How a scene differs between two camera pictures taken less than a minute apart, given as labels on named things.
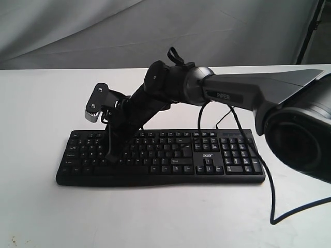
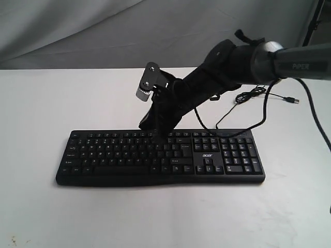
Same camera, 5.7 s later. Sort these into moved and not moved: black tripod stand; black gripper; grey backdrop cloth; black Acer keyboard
Moved: black gripper
Not moved: black tripod stand; grey backdrop cloth; black Acer keyboard
